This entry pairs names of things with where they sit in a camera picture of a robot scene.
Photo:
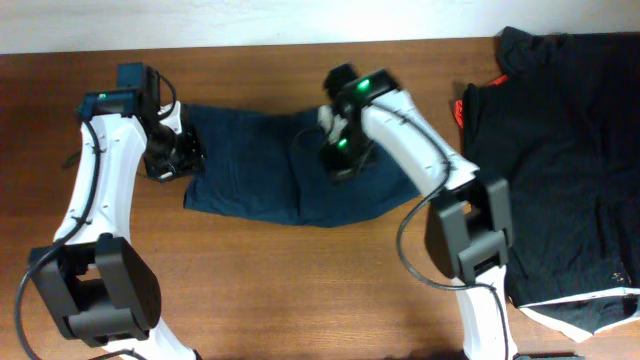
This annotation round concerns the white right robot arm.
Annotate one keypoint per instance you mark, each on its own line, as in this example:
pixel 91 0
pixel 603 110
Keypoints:
pixel 469 227

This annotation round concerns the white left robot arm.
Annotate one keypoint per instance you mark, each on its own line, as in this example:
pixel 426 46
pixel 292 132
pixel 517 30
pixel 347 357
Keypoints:
pixel 95 286

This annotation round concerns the black clothes pile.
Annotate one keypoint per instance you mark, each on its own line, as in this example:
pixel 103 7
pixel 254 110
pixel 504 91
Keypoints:
pixel 562 127

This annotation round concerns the navy blue shorts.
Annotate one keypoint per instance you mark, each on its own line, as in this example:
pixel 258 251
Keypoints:
pixel 267 168

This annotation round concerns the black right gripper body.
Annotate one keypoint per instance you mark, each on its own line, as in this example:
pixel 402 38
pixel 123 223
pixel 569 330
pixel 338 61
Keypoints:
pixel 340 167

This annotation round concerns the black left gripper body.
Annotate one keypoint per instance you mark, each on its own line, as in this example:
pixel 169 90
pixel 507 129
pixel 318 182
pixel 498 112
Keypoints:
pixel 181 155

